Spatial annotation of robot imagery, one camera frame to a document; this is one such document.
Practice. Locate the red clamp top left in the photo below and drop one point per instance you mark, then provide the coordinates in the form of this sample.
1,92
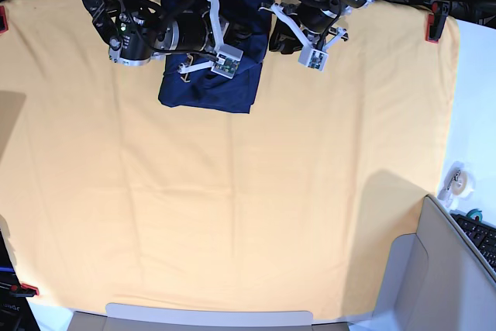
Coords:
4,26

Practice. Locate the grey cardboard box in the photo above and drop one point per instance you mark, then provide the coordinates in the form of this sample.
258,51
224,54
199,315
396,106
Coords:
435,279
133,317

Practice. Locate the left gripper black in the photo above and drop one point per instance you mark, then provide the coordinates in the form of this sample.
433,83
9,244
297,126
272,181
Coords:
315,23

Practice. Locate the red clamp bottom left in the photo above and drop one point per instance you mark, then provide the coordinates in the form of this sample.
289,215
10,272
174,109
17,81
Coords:
23,291

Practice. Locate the grey cardboard box bottom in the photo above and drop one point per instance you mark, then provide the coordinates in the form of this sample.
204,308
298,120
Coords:
133,317

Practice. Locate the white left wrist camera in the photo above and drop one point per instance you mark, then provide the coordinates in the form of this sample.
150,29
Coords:
313,58

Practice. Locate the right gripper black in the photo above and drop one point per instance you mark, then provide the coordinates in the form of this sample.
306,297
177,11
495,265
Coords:
197,30

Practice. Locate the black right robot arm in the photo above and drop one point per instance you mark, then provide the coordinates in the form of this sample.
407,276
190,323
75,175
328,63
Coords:
138,31

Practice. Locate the black keyboard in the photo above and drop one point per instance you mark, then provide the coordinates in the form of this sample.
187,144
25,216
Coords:
480,234

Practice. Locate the red clamp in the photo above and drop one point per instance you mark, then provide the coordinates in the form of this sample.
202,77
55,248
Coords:
23,291
436,21
4,26

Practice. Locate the red clamp top right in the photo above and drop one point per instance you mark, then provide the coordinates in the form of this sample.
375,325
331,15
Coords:
436,21

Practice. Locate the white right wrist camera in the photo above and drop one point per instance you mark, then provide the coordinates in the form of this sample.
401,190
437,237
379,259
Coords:
228,60

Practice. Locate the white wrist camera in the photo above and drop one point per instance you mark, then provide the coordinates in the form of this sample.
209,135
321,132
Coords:
228,60
313,58

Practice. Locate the navy blue long-sleeve shirt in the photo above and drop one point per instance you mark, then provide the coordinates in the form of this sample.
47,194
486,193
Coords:
208,91

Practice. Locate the green tape roll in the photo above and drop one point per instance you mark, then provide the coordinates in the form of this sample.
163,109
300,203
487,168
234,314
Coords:
475,214

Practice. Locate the grey cardboard box right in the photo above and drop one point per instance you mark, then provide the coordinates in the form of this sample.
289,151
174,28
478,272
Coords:
435,279

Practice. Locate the clear tape dispenser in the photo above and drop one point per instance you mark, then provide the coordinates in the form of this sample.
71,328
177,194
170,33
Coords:
457,185

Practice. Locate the yellow table cloth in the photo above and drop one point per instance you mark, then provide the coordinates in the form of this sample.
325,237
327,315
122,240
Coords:
107,196

